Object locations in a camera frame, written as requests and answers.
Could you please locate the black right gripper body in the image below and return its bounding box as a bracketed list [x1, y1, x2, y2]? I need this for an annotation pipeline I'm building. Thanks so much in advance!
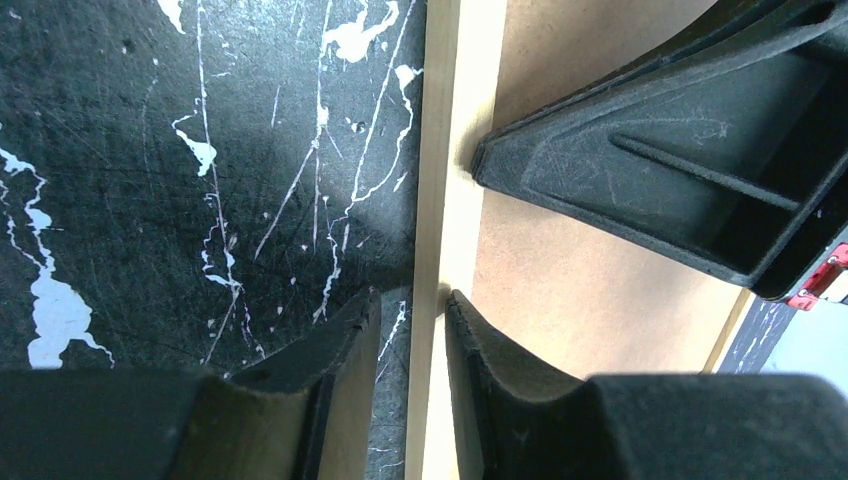
[787, 243, 847, 311]

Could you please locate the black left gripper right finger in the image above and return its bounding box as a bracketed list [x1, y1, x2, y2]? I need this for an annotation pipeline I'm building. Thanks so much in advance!
[445, 291, 847, 479]

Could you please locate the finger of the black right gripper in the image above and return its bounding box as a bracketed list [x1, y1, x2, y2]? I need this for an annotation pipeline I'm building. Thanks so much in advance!
[471, 1, 847, 301]

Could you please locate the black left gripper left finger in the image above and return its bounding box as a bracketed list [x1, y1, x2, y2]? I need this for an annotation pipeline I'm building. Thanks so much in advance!
[1, 287, 381, 479]

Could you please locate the brown backing board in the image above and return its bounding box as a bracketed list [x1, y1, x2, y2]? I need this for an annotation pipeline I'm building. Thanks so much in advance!
[472, 0, 750, 377]

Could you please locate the light wooden picture frame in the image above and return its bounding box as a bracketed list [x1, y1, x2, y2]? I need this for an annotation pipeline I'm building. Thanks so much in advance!
[404, 0, 757, 480]

